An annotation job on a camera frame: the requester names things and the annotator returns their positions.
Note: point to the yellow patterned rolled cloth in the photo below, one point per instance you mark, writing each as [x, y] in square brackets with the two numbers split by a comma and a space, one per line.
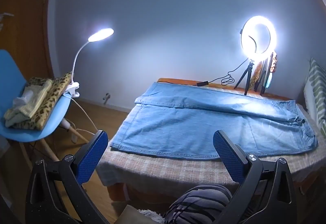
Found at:
[257, 72]

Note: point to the metal door stopper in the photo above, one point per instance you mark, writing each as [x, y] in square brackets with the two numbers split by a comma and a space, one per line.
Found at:
[106, 96]

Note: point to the blue denim pants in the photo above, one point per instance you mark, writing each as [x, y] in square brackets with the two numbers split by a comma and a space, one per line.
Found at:
[191, 124]

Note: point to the green striped white pillow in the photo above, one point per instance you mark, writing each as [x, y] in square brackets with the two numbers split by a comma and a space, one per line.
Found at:
[317, 86]

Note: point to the white clip-on desk lamp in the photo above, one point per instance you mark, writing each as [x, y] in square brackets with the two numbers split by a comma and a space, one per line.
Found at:
[101, 34]

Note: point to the black folded umbrella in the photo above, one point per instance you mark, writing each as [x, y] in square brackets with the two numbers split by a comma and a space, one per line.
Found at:
[264, 71]

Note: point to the white crumpled tissue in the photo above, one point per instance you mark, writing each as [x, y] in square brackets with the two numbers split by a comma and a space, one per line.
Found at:
[24, 98]

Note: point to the orange beaded ornament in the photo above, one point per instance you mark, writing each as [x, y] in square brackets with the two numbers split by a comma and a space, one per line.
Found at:
[273, 62]

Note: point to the white fluffy cushion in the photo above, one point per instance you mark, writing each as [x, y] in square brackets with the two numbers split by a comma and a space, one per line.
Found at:
[150, 216]

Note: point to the checked beige blanket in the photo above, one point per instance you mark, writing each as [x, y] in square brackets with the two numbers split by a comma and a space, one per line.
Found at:
[165, 170]

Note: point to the teal folded umbrella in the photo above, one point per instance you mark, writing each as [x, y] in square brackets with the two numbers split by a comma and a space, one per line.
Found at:
[268, 81]

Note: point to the blue plastic chair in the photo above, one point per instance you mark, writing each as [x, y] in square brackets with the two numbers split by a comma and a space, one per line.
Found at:
[7, 73]

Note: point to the person's striped trouser leg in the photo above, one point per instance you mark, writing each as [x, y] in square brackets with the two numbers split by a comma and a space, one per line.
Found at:
[201, 203]

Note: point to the leopard print cloth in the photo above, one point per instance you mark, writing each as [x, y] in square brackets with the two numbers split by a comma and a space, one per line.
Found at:
[48, 107]

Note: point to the pale yellow folded cloth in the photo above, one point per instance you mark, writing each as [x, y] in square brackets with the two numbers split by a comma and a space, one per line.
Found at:
[33, 105]

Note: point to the wooden door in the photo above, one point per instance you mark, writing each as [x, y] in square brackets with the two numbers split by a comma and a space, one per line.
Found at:
[25, 23]

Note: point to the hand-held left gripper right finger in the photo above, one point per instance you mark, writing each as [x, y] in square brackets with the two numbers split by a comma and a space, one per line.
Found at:
[226, 155]

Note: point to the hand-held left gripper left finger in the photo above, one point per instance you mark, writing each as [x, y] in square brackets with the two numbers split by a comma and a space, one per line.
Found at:
[93, 155]

